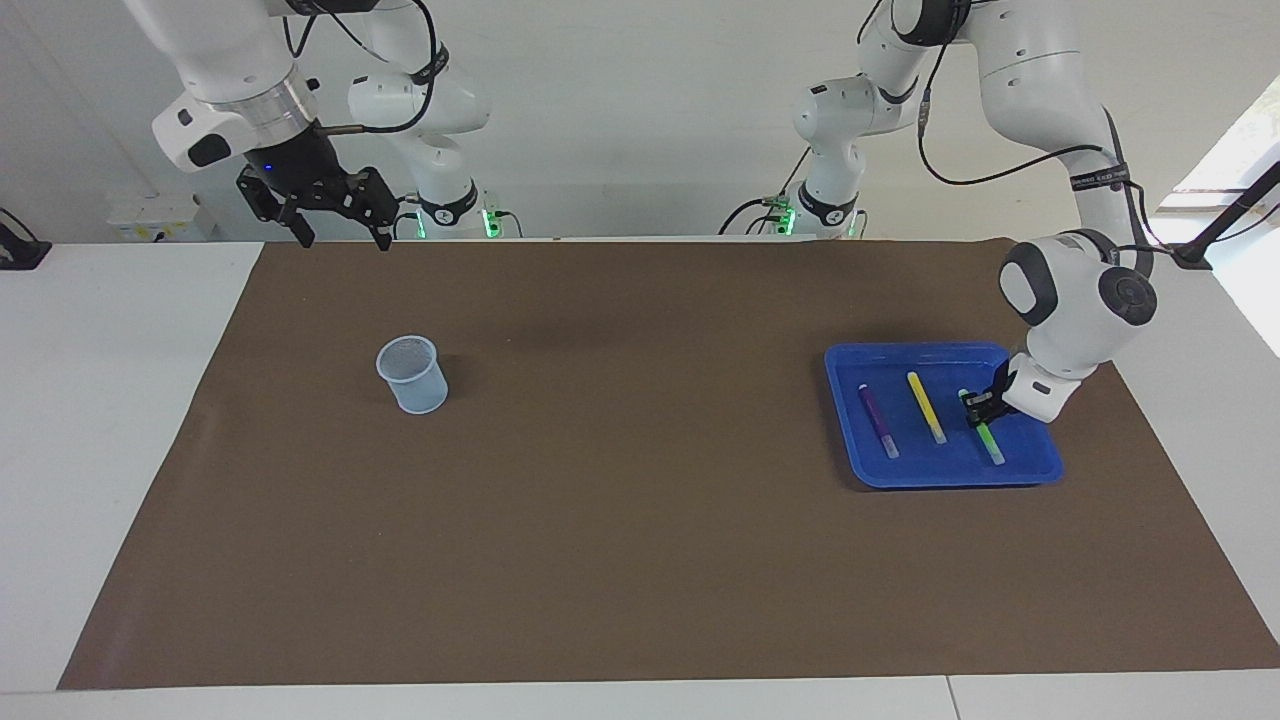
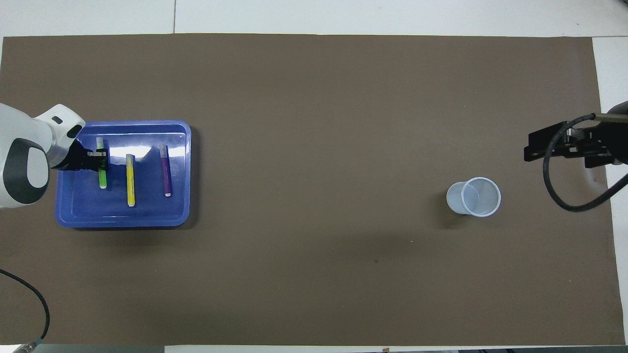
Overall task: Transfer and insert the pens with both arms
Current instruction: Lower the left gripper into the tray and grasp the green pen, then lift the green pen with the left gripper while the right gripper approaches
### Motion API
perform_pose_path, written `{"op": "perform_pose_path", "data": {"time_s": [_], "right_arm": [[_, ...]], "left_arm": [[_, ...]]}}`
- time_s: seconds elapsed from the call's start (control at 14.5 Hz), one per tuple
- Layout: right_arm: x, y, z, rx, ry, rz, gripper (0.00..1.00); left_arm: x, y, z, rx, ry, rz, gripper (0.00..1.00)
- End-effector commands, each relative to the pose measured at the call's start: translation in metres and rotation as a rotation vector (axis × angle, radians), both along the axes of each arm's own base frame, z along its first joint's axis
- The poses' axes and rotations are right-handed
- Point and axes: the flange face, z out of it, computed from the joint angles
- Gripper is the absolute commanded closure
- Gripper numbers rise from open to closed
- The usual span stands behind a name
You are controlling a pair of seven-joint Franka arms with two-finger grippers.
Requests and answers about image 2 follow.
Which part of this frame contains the blue plastic tray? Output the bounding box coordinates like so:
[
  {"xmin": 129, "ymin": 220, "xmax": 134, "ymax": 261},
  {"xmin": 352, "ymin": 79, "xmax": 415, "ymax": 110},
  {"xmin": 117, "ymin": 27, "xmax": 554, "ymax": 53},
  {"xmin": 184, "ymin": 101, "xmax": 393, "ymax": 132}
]
[{"xmin": 54, "ymin": 120, "xmax": 192, "ymax": 229}]

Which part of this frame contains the brown table mat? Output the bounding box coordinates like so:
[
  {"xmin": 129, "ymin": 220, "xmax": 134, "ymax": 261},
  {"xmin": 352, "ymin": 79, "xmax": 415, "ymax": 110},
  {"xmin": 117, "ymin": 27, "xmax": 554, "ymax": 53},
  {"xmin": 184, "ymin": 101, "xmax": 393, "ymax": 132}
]
[{"xmin": 0, "ymin": 33, "xmax": 626, "ymax": 347}]

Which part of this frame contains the green pen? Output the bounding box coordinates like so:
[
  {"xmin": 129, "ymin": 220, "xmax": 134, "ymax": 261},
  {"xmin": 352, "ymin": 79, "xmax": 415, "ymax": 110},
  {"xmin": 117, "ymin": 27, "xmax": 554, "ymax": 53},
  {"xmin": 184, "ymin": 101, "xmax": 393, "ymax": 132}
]
[{"xmin": 96, "ymin": 137, "xmax": 108, "ymax": 189}]

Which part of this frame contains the yellow pen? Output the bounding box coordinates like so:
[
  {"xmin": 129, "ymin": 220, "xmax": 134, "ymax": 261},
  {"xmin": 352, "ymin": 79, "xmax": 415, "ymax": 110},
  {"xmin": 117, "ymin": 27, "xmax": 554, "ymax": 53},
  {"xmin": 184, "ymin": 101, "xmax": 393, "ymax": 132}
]
[{"xmin": 126, "ymin": 153, "xmax": 136, "ymax": 208}]

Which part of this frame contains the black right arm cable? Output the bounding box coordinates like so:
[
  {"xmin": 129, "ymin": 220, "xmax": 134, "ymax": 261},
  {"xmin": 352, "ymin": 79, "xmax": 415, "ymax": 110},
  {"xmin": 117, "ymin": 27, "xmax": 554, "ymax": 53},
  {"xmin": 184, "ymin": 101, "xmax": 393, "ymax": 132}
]
[{"xmin": 542, "ymin": 113, "xmax": 628, "ymax": 212}]

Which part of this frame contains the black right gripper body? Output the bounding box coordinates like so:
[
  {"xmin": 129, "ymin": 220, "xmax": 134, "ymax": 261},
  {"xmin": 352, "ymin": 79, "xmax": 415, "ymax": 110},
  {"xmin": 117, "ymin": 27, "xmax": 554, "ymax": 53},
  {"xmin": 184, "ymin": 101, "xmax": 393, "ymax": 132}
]
[{"xmin": 586, "ymin": 102, "xmax": 628, "ymax": 165}]

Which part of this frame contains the purple pen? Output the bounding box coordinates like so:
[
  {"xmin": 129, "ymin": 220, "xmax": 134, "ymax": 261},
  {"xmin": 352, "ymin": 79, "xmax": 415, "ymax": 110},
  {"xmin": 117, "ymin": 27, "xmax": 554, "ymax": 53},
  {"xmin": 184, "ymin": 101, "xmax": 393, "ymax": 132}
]
[{"xmin": 159, "ymin": 144, "xmax": 173, "ymax": 198}]

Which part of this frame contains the clear plastic cup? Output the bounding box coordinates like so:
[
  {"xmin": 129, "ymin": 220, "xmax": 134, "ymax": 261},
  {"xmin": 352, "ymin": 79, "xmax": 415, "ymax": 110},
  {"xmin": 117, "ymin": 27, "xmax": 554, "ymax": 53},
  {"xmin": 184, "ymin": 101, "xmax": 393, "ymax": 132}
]
[{"xmin": 446, "ymin": 177, "xmax": 502, "ymax": 218}]

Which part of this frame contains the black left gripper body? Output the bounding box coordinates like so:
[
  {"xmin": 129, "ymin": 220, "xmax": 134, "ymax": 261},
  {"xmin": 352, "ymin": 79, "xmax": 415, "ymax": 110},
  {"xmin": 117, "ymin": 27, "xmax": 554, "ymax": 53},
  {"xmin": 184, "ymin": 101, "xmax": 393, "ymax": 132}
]
[{"xmin": 53, "ymin": 139, "xmax": 91, "ymax": 171}]

